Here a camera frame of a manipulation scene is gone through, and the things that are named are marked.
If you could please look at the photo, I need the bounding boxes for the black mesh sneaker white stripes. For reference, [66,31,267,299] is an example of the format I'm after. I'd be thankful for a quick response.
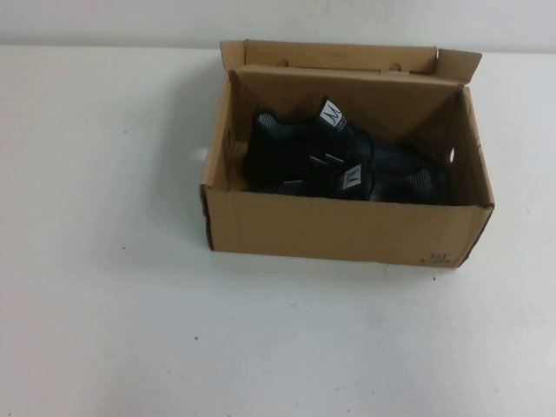
[245,94,440,192]
[260,160,451,206]

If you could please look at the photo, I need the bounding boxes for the brown cardboard shoe box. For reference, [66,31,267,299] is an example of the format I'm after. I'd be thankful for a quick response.
[198,38,497,270]

